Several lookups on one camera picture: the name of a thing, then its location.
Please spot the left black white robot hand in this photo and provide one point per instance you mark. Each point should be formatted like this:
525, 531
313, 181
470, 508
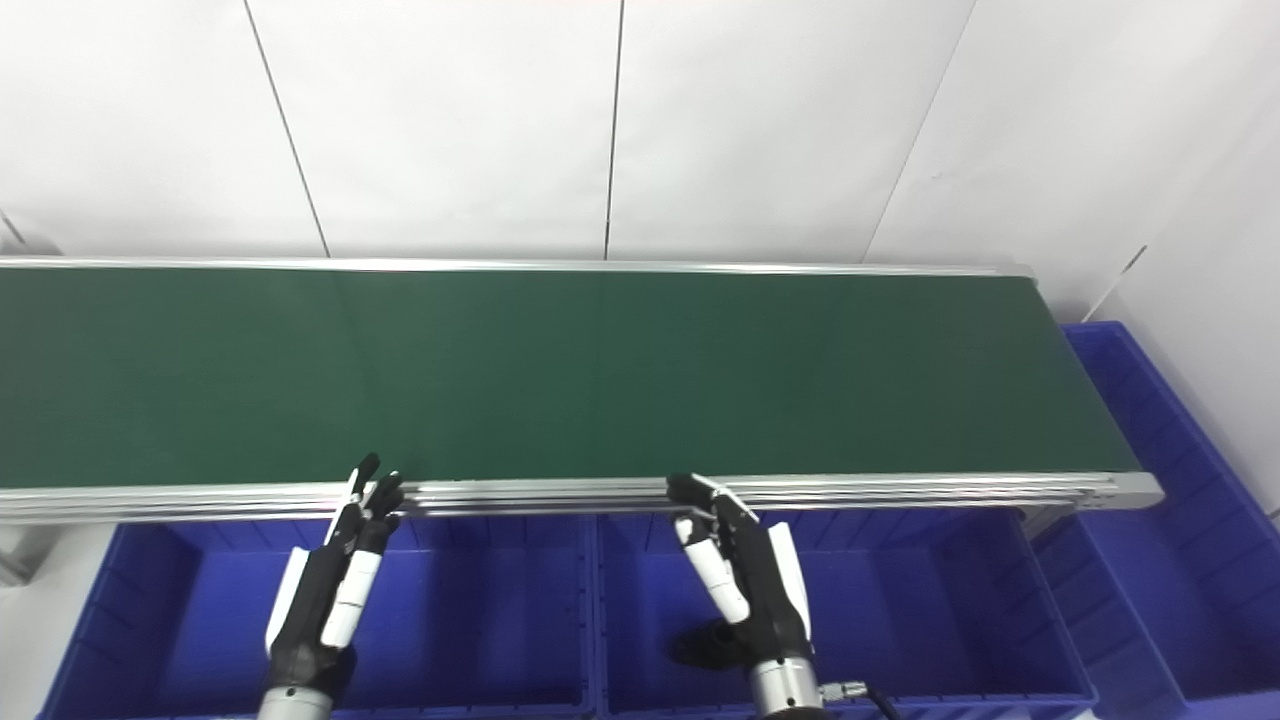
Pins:
320, 610

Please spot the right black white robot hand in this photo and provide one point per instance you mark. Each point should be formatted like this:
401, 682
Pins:
765, 590

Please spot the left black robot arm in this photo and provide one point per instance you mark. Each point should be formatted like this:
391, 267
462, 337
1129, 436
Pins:
295, 703

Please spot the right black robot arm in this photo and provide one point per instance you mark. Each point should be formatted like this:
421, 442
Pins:
785, 692

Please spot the blue plastic bin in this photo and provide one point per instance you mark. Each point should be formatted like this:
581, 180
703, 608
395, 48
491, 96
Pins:
1180, 580
920, 610
470, 620

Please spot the aluminium conveyor support leg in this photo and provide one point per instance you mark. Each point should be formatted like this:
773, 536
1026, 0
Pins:
1045, 520

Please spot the green conveyor belt aluminium frame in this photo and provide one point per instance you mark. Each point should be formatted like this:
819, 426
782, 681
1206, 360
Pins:
600, 380

